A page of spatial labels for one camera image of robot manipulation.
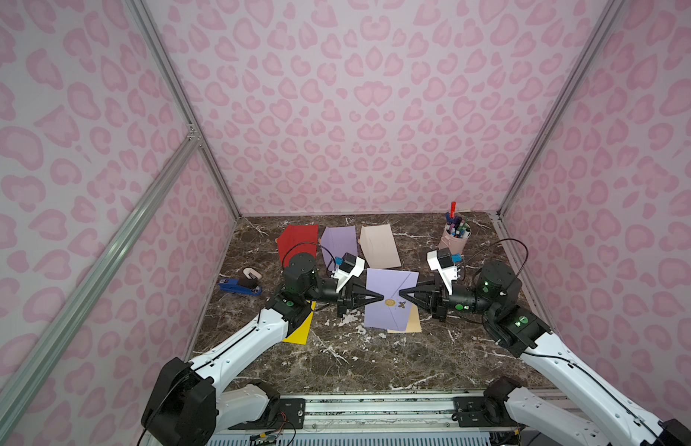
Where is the pink pen cup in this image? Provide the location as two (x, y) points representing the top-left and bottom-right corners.
(437, 222), (471, 255)

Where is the cream white envelope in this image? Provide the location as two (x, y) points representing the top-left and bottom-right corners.
(359, 224), (402, 269)

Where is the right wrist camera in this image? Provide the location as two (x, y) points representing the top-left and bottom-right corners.
(426, 247), (461, 295)

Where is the red envelope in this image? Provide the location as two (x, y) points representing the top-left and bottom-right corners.
(277, 225), (319, 267)

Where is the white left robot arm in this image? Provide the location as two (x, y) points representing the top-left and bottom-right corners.
(141, 253), (384, 445)

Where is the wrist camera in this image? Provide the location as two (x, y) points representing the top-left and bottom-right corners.
(426, 247), (461, 295)
(332, 253), (365, 293)

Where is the yellow envelope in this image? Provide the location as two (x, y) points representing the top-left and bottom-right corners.
(283, 303), (317, 345)

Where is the tan kraft envelope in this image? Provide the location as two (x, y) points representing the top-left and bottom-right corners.
(388, 305), (422, 334)

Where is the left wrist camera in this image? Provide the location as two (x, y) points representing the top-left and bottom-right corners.
(332, 253), (365, 293)

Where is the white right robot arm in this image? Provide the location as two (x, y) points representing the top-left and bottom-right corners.
(399, 258), (691, 445)

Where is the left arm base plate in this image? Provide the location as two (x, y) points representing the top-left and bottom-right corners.
(230, 398), (306, 430)

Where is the white tape dispenser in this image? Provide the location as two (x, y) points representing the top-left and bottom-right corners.
(243, 268), (262, 280)

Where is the lilac envelope with butterfly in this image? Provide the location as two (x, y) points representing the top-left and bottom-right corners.
(320, 226), (358, 271)

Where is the aluminium mounting rail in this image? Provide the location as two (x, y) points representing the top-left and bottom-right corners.
(138, 389), (625, 446)

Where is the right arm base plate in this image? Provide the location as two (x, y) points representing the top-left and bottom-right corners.
(452, 396), (517, 429)

